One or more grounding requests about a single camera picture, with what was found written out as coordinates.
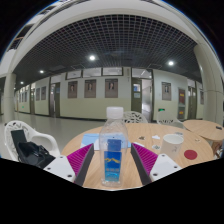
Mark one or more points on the flat round red coaster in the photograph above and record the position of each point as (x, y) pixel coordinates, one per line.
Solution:
(190, 154)

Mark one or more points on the small clear wrapper scrap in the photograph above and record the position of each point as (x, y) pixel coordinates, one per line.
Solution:
(156, 146)

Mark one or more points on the round wooden side table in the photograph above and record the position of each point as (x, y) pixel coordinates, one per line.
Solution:
(203, 129)

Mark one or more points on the white plastic armchair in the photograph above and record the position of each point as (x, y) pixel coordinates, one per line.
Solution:
(36, 136)

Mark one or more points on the black phone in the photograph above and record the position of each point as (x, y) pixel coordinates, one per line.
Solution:
(219, 127)

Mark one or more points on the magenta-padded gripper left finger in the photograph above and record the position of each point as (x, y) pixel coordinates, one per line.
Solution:
(80, 160)

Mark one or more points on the black bag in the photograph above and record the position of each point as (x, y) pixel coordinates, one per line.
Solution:
(33, 153)

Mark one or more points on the white cup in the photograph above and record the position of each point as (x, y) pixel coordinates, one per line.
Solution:
(171, 145)

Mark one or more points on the framed wall pictures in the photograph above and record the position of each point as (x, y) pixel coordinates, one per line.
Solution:
(111, 88)

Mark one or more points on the small dark wrapper scrap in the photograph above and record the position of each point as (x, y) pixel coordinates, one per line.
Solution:
(141, 137)

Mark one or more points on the clear blue-label water bottle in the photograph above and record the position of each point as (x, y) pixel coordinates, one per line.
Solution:
(113, 140)

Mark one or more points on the small white paper scrap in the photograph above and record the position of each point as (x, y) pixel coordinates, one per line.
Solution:
(155, 136)

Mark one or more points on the green exit sign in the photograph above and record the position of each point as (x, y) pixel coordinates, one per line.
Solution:
(161, 109)

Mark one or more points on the white lattice-back chair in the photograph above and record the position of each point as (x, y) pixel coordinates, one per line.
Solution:
(135, 117)
(166, 121)

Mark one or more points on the ceiling lights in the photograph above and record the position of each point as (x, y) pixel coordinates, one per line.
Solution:
(92, 57)

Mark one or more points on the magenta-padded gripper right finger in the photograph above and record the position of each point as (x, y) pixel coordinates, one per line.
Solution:
(146, 160)

